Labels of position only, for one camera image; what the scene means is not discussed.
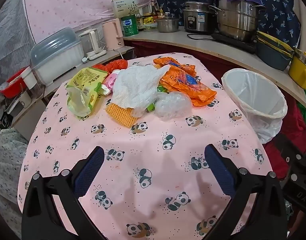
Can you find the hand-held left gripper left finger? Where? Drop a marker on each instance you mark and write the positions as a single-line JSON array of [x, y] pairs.
[[89, 170]]

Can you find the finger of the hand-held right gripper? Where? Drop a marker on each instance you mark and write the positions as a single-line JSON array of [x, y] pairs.
[[296, 170]]

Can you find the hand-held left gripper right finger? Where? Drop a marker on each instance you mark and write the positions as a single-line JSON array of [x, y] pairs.
[[219, 170]]

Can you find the orange waffle sponge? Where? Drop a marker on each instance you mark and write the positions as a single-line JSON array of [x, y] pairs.
[[120, 116]]

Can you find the clear plastic bag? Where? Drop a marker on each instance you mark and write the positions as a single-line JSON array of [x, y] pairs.
[[170, 105]]

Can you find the trash bin with white liner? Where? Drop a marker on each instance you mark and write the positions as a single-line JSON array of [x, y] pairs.
[[252, 95]]

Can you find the green cardboard box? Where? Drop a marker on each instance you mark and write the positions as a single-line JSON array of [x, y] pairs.
[[151, 107]]

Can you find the yellow-green snack bag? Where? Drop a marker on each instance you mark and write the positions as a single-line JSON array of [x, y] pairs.
[[85, 80]]

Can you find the white paper towel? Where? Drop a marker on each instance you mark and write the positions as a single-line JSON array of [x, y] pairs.
[[135, 87]]

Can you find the orange printed plastic bag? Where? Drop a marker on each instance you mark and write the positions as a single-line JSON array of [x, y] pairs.
[[200, 95], [165, 62]]

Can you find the red cloth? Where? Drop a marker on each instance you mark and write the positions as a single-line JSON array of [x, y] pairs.
[[292, 125]]

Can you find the pink panda print tablecloth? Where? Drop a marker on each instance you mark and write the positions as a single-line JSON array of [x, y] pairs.
[[143, 155]]

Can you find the grey floral cloth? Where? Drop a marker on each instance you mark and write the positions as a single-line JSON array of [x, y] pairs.
[[5, 160]]

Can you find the pink paper cup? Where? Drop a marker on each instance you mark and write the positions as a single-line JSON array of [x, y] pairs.
[[109, 81]]

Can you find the yellow pot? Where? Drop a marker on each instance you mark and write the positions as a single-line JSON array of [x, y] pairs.
[[297, 70]]

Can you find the red plastic bag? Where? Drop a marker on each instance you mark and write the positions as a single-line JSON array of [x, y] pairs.
[[113, 66]]

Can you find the white plastic container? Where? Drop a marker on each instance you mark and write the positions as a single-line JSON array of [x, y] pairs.
[[30, 80]]

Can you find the dark red counter curtain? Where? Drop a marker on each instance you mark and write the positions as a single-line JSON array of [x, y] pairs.
[[213, 62]]

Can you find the white power plug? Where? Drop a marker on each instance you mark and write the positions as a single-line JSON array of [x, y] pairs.
[[85, 59]]

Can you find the red bucket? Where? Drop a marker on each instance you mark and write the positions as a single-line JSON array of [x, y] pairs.
[[13, 87]]

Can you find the white dish box clear lid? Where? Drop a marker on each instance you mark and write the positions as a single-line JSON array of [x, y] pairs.
[[55, 62]]

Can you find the blue basin with yellow rim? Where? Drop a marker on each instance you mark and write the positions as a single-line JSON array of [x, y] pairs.
[[270, 57]]

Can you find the white glass kettle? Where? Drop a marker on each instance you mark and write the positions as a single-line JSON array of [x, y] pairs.
[[91, 42]]

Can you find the black induction cooker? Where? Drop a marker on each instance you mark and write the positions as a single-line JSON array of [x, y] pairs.
[[233, 42]]

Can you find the pink electric kettle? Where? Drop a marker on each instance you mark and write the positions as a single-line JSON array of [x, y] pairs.
[[111, 35]]

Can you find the large steel steamer pot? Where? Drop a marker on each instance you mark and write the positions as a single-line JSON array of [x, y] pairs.
[[238, 22]]

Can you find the green tin can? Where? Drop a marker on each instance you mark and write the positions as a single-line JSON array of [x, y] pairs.
[[129, 25]]

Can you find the steel rice cooker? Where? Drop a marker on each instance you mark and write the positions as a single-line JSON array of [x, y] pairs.
[[198, 20]]

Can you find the small steel pot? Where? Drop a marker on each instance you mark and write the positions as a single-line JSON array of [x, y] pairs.
[[168, 25]]

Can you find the dark sauce bottle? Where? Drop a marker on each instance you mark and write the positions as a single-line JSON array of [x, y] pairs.
[[140, 23]]

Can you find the yellow label jar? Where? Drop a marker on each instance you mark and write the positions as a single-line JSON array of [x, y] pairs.
[[148, 20]]

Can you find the pink dotted cloth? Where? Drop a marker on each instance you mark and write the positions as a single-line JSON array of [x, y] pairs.
[[68, 5]]

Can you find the yellow cap bottle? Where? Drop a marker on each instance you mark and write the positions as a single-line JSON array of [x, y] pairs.
[[161, 13]]

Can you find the white carton with plant print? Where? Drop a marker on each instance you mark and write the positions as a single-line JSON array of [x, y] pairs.
[[123, 6]]

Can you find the tall brown sauce bottle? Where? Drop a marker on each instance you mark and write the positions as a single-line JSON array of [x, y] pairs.
[[153, 11]]

